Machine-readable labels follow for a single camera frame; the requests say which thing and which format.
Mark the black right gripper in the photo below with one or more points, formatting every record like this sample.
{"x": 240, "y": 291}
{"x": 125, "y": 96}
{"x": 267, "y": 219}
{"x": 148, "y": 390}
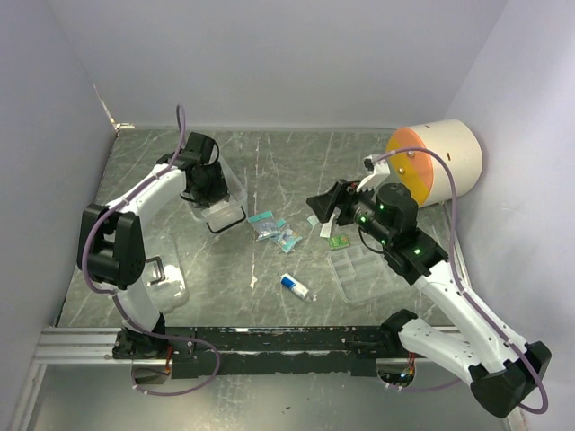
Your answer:
{"x": 345, "y": 192}

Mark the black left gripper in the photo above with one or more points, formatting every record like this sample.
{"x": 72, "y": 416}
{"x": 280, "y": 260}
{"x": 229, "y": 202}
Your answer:
{"x": 218, "y": 192}

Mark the clear plastic medicine box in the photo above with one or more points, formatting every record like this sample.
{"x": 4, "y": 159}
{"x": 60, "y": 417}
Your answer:
{"x": 219, "y": 222}

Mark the green white medicine box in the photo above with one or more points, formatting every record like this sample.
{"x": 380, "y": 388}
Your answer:
{"x": 339, "y": 242}

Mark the clear compartment tray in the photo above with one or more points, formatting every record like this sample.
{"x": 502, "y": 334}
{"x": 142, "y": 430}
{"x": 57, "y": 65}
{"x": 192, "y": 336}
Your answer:
{"x": 362, "y": 275}

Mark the teal cartoon plaster packet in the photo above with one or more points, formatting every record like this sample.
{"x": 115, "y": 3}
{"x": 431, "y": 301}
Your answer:
{"x": 287, "y": 239}

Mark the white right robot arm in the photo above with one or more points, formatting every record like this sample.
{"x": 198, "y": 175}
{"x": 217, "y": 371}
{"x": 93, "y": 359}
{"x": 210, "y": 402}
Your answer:
{"x": 500, "y": 367}

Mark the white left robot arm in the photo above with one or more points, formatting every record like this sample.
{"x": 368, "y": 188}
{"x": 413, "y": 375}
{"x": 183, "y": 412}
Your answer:
{"x": 111, "y": 249}

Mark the cream cylinder orange face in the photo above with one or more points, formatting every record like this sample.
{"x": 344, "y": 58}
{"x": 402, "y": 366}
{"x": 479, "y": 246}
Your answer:
{"x": 431, "y": 148}

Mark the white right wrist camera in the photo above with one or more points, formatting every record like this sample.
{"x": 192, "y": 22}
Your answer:
{"x": 377, "y": 171}

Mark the clear box lid black handle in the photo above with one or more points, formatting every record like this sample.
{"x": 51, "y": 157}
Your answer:
{"x": 163, "y": 275}

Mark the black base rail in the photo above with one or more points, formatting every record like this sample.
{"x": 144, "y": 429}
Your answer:
{"x": 273, "y": 363}

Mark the aluminium frame rail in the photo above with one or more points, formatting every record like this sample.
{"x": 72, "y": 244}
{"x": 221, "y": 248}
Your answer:
{"x": 110, "y": 344}

